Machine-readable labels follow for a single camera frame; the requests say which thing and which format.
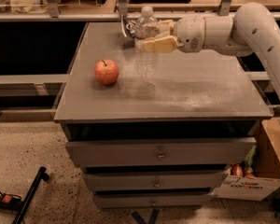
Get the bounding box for metal shelf rail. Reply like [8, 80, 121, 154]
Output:
[0, 0, 280, 23]

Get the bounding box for grey drawer cabinet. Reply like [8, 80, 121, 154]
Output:
[55, 22, 272, 196]

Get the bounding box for blue chip bag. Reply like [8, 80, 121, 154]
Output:
[121, 18, 136, 38]

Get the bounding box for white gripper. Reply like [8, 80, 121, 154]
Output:
[141, 15, 205, 53]

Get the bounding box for black metal stand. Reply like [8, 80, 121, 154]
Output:
[0, 166, 49, 224]

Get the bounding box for red apple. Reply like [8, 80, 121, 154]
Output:
[94, 60, 119, 85]

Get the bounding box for grey drawer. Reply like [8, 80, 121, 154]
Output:
[65, 137, 256, 167]
[83, 171, 228, 191]
[93, 193, 212, 209]

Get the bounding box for cardboard box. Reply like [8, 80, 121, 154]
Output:
[214, 118, 280, 201]

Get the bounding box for clear plastic water bottle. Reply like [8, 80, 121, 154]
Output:
[134, 7, 159, 77]

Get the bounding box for items in cardboard box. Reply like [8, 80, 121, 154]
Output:
[230, 145, 257, 178]

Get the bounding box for orange clamp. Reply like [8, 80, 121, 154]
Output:
[0, 194, 12, 203]

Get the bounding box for middle grey drawer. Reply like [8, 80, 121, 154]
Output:
[83, 171, 228, 191]

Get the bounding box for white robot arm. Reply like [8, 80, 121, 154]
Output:
[140, 2, 280, 100]

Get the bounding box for bottom grey drawer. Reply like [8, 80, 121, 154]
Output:
[93, 193, 212, 209]

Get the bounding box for top grey drawer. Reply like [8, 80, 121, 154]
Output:
[65, 137, 256, 167]

